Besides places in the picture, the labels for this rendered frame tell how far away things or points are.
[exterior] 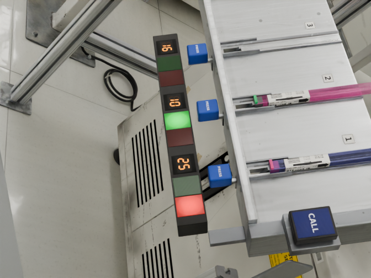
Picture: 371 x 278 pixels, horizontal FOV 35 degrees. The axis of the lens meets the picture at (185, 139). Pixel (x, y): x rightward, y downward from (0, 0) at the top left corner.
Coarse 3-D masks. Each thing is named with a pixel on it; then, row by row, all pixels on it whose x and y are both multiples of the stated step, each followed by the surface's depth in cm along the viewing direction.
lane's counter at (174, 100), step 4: (164, 96) 88; (168, 96) 88; (172, 96) 88; (176, 96) 87; (180, 96) 87; (184, 96) 87; (164, 100) 87; (168, 100) 87; (172, 100) 87; (176, 100) 87; (180, 100) 87; (184, 100) 87; (164, 104) 87; (168, 104) 87; (172, 104) 87; (176, 104) 87; (180, 104) 87; (184, 104) 87; (168, 108) 86; (172, 108) 86; (176, 108) 86; (180, 108) 86
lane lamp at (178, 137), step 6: (168, 132) 84; (174, 132) 84; (180, 132) 84; (186, 132) 84; (168, 138) 83; (174, 138) 83; (180, 138) 83; (186, 138) 83; (192, 138) 83; (168, 144) 83; (174, 144) 83; (180, 144) 83; (186, 144) 83; (192, 144) 83
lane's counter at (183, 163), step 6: (174, 156) 82; (180, 156) 82; (186, 156) 82; (192, 156) 82; (174, 162) 81; (180, 162) 81; (186, 162) 81; (192, 162) 81; (174, 168) 81; (180, 168) 80; (186, 168) 80; (192, 168) 80; (174, 174) 80
